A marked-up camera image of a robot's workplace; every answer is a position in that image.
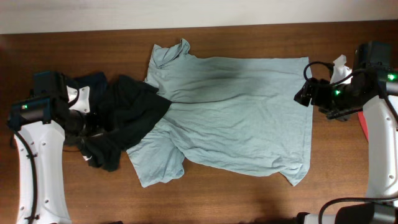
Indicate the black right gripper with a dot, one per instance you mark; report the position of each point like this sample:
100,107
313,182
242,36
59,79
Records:
320,86

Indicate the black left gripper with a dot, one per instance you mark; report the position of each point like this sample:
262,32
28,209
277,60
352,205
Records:
97,131

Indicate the dark navy garment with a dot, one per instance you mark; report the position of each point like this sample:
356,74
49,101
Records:
122,112

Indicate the light blue t-shirt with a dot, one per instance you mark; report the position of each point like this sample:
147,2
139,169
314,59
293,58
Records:
236,114

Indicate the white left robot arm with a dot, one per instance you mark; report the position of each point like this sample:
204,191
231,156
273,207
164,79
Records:
57,110

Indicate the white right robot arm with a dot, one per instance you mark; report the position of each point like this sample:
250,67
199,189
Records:
370,88

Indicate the red garment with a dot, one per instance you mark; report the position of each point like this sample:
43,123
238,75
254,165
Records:
363,124

